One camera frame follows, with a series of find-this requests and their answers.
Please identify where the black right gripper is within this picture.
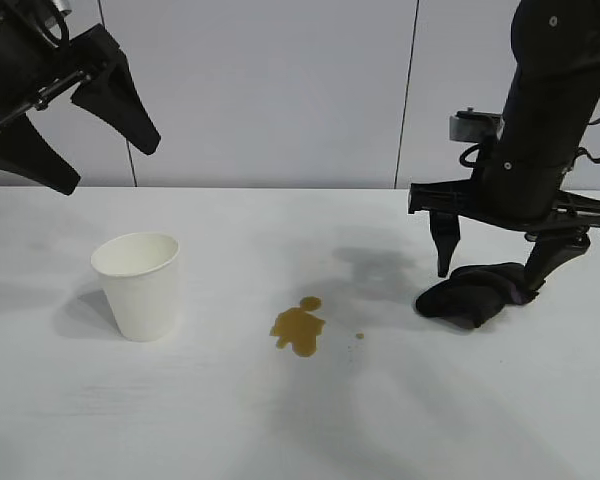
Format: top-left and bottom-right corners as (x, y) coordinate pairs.
(408, 159), (600, 294)

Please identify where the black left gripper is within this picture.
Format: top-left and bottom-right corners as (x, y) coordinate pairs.
(0, 19), (161, 196)

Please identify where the black cloth with purple trim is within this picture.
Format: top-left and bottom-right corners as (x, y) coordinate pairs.
(414, 261), (540, 330)

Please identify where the white paper cup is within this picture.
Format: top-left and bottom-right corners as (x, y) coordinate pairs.
(90, 231), (181, 343)

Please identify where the brown liquid spill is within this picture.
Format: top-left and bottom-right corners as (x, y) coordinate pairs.
(268, 295), (327, 359)

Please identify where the black right camera cable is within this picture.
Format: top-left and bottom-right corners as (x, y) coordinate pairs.
(458, 142), (496, 169)

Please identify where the black camera cable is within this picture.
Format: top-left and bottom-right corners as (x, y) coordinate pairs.
(43, 8), (72, 50)
(458, 142), (496, 169)

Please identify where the black left camera cable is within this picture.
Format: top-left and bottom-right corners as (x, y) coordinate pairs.
(43, 8), (72, 50)

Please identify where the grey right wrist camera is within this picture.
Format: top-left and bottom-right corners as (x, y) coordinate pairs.
(448, 109), (504, 144)

